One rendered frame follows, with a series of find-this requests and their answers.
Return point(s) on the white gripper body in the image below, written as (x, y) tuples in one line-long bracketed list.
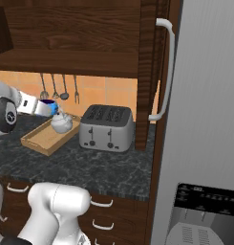
[(42, 109)]

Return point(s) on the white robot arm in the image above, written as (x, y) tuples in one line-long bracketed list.
[(58, 204)]

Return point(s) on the white kettle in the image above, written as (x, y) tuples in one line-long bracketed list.
[(61, 124)]

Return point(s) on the wooden tray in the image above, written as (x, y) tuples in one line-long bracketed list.
[(48, 140)]

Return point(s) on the dark wood cabinet door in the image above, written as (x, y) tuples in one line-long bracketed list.
[(147, 79)]

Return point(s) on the hanging metal ladle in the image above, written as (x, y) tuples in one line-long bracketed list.
[(64, 95)]

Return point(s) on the hanging metal fork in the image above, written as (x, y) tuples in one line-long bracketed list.
[(76, 95)]

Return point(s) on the silver four-slot toaster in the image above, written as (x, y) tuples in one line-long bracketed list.
[(105, 134)]

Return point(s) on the dark wood drawer front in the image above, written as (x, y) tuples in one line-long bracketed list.
[(128, 241), (18, 194), (131, 228), (131, 207)]

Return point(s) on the grey fridge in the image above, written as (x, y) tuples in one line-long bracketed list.
[(204, 111)]

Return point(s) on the dark wood wall cabinet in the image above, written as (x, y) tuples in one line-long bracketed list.
[(74, 38)]

